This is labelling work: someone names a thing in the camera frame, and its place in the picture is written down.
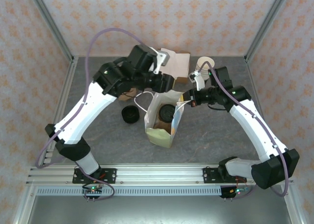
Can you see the green cup with black lid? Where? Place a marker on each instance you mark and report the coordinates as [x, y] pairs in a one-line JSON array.
[[167, 113]]

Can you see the brown pulp cup carrier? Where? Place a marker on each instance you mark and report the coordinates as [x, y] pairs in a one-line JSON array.
[[128, 93], [163, 125]]

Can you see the white paper carry bag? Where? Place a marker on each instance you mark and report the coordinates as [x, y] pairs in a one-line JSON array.
[[158, 138]]

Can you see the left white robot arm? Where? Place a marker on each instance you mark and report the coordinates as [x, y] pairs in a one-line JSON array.
[[81, 116]]

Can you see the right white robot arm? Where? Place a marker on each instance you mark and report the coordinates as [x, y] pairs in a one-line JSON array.
[[257, 130]]

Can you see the black lidded coffee cup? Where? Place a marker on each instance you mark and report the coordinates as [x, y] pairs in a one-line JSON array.
[[130, 114]]

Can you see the cardboard napkin box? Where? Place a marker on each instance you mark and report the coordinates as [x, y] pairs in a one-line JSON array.
[[182, 80]]

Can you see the white paper napkin stack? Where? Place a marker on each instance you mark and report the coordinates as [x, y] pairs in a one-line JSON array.
[[181, 64]]

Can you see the cream paper cup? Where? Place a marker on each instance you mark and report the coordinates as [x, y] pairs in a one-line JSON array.
[[204, 61]]

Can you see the small circuit board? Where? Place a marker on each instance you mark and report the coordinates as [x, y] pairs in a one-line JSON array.
[[92, 190], [233, 191]]

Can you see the grey metal panel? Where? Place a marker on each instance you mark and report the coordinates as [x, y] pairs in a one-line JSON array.
[[157, 211]]

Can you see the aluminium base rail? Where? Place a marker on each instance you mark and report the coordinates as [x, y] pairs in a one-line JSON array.
[[159, 175]]

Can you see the aluminium frame post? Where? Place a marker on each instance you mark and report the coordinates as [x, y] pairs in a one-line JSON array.
[[268, 22], [51, 22]]

